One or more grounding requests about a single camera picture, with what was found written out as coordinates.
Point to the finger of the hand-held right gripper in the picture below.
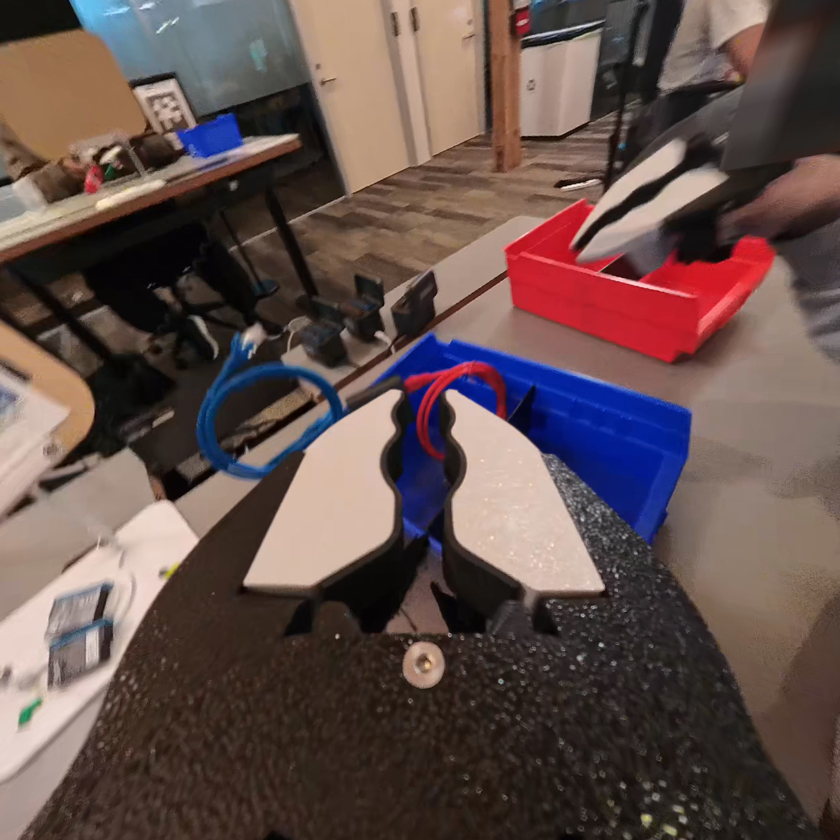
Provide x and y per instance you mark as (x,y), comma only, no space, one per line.
(630,187)
(656,223)

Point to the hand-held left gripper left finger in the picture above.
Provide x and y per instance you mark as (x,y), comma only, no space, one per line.
(321,518)

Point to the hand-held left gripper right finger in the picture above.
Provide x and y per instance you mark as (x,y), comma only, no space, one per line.
(525,525)

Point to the red storage bin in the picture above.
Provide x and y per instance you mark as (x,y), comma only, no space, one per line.
(623,308)

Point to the blue storage bin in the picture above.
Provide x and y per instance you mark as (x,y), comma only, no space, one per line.
(604,433)

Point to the brown-edged work desk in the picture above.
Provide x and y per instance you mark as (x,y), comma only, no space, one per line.
(216,164)

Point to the person's right hand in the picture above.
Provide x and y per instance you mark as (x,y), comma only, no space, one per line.
(787,197)

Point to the black plastic bin divider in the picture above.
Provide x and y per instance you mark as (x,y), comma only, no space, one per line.
(525,410)

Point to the white round table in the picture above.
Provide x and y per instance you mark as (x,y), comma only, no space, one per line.
(144,538)

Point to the red fire extinguisher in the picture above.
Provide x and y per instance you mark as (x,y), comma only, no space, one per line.
(522,16)

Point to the white door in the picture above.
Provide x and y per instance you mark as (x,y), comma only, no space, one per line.
(354,98)
(453,79)

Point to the black packet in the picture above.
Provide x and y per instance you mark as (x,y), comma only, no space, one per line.
(79,604)
(79,656)

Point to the instruction sheet on board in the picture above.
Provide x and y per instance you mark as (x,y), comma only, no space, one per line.
(65,380)

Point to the small blue bin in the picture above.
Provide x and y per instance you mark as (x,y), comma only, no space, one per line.
(210,134)

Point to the printed marker tag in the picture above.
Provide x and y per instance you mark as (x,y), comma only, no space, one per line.
(164,105)

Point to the wooden support post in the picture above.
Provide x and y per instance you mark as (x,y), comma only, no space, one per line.
(505,98)

